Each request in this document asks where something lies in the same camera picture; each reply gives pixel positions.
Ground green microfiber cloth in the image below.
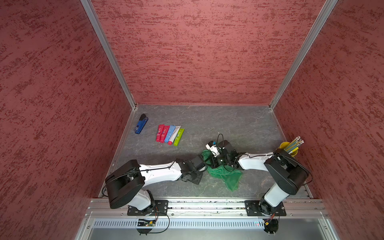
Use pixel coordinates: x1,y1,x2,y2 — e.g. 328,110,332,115
201,150,243,192

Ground blue stapler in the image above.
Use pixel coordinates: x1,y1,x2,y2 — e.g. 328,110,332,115
135,114,149,134

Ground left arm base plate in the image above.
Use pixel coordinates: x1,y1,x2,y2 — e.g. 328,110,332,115
127,200,169,216

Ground lime green toothpaste tube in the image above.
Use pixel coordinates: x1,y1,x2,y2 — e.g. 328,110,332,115
174,129,185,146

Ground pink toothpaste tube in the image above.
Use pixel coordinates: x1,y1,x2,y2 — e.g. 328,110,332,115
156,125,165,142
160,126,170,143

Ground corner aluminium profile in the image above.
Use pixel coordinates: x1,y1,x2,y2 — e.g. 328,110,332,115
269,0,338,111
81,0,137,111

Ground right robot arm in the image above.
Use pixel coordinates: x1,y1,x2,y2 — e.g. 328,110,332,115
206,140,311,216

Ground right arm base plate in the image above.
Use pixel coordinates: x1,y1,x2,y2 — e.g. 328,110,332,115
245,200,287,217

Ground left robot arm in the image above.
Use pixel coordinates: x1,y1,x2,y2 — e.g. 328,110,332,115
103,156,207,212

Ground right corner aluminium profile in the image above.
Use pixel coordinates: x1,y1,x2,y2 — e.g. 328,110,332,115
269,0,338,111

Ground pencils in cup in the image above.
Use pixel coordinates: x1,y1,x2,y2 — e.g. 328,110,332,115
284,136,304,154

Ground yellow cup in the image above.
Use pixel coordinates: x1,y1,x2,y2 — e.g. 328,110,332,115
279,142,299,157

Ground white tube pink cap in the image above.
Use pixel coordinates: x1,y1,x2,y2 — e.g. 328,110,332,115
168,126,181,145

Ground left corner aluminium profile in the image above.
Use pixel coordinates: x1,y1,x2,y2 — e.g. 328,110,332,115
81,0,137,111

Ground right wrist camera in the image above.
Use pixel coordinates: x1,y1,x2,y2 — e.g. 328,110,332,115
206,141,220,156

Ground blue toothpaste tube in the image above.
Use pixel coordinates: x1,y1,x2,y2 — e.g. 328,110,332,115
165,125,176,143

